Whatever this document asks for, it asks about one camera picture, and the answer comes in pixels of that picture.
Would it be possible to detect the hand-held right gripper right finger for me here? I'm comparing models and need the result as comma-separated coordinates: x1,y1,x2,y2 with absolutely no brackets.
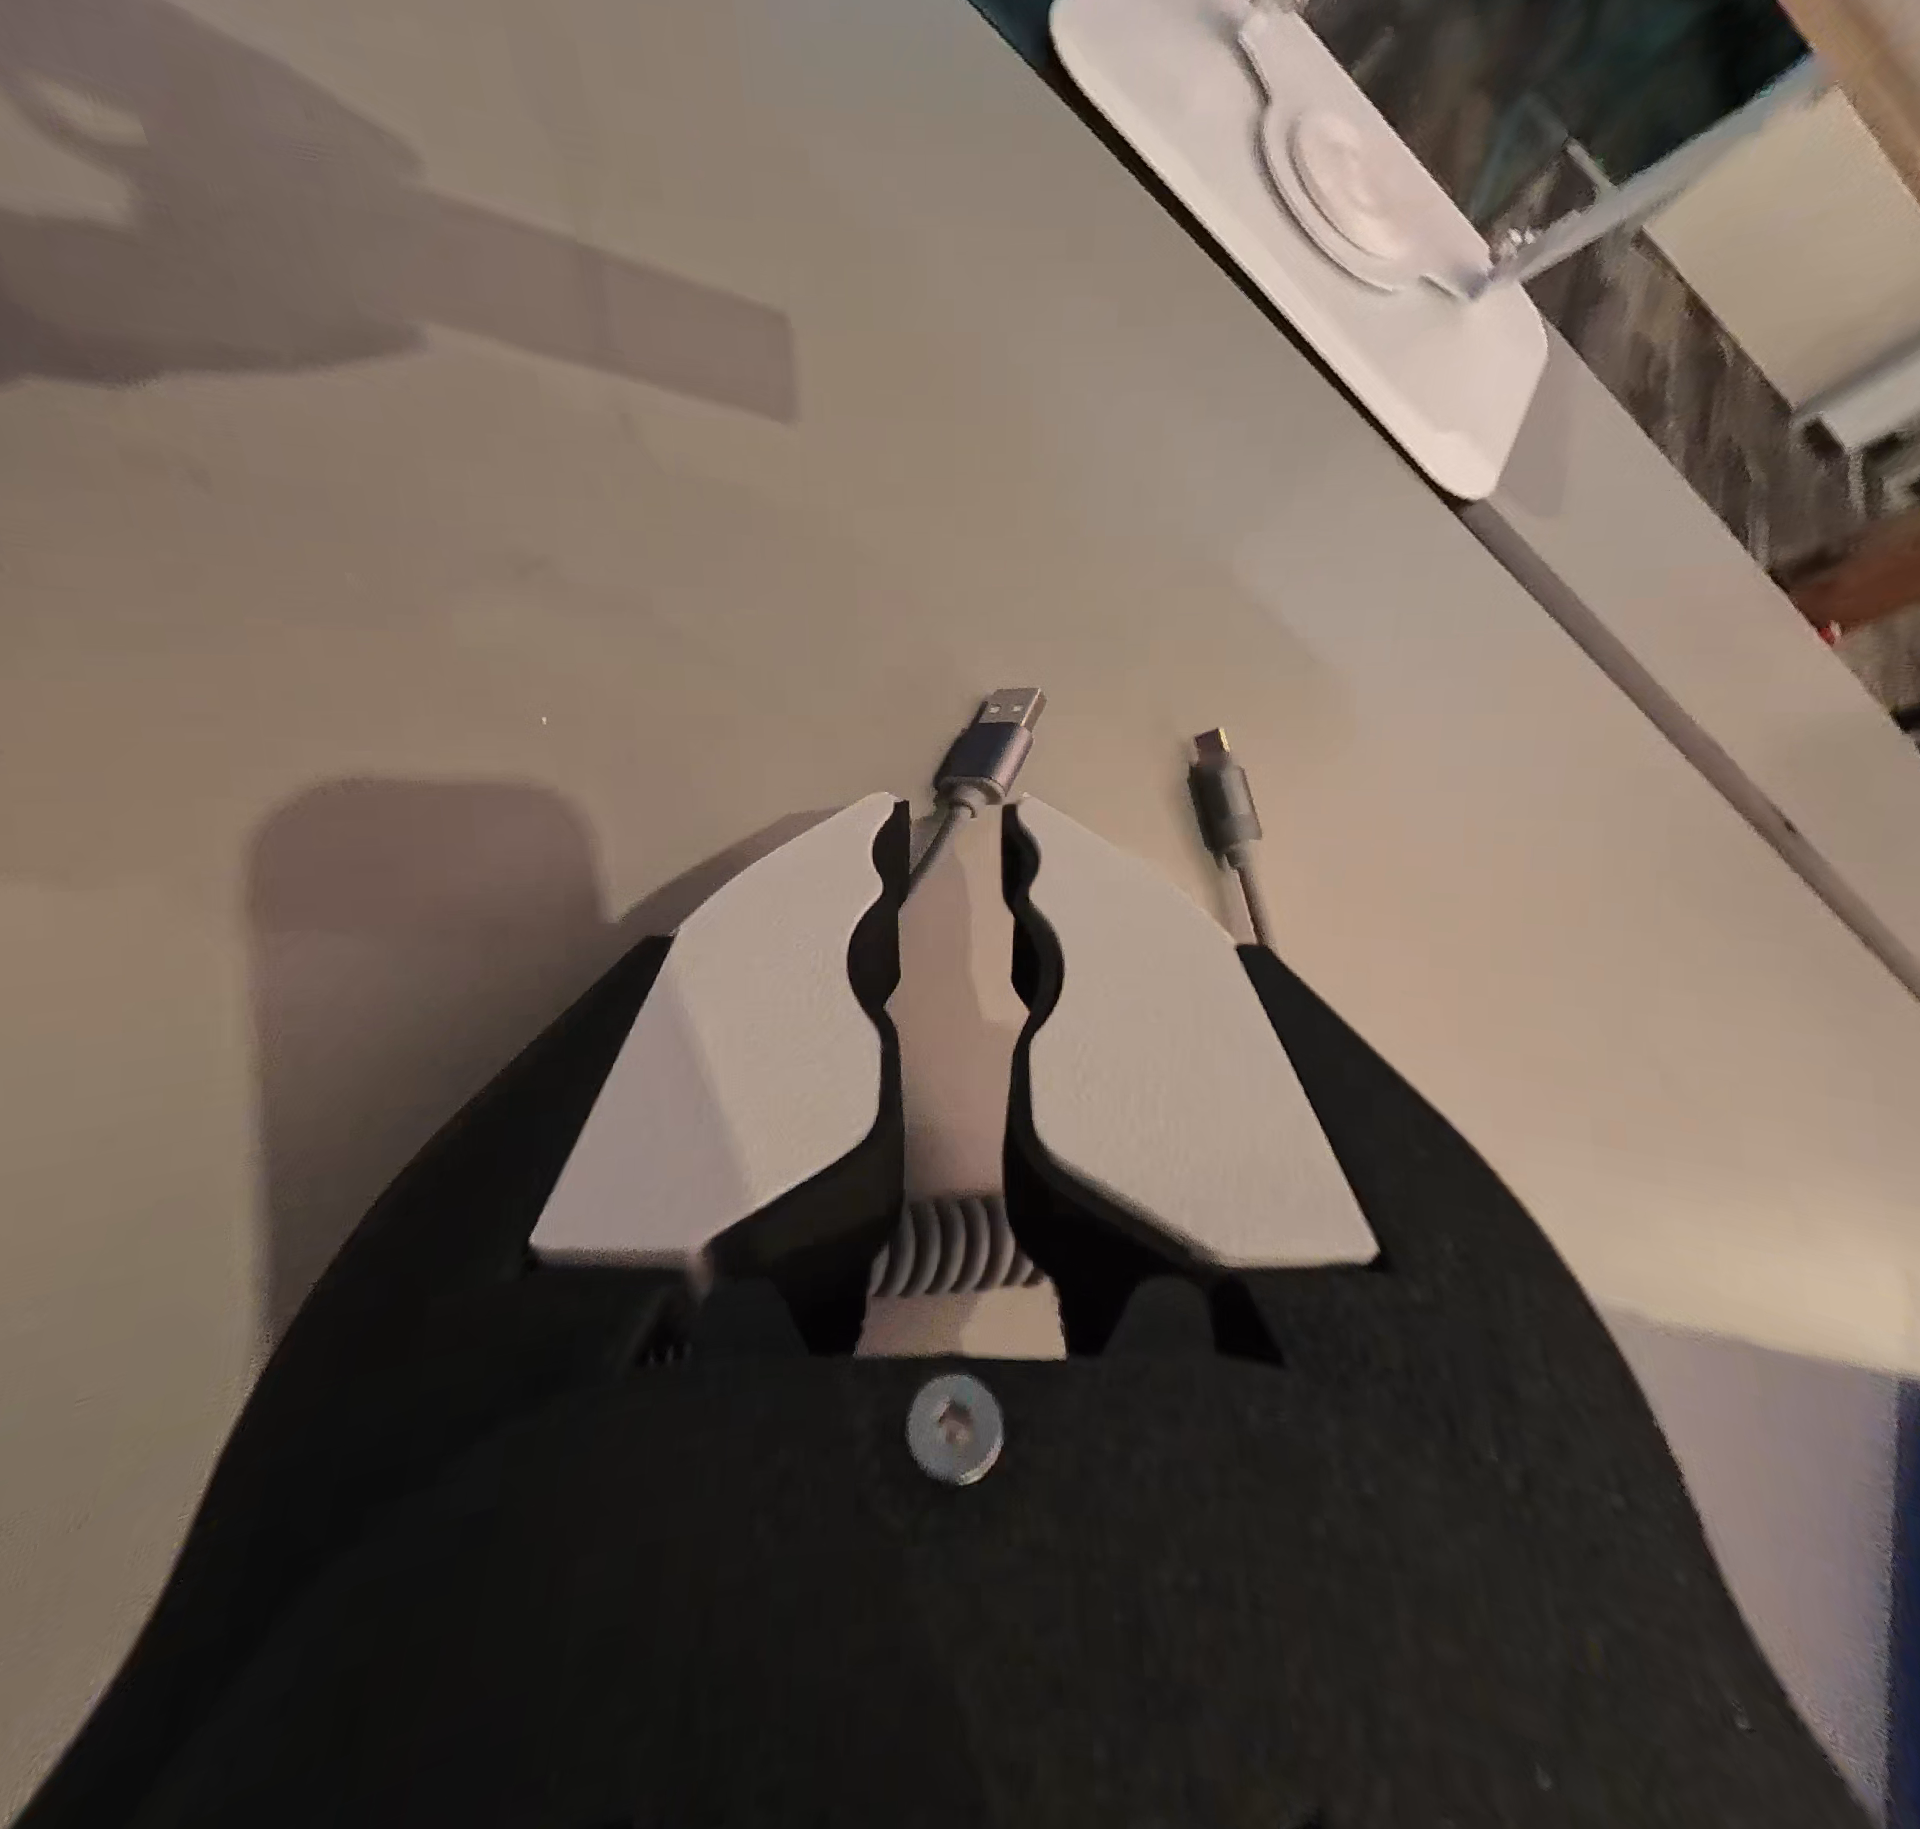
1000,797,1380,1264

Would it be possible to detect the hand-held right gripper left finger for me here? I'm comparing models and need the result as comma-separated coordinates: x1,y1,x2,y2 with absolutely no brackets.
534,789,915,1263

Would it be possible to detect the silver usb cable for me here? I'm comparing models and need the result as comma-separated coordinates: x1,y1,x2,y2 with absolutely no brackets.
859,681,1278,1301

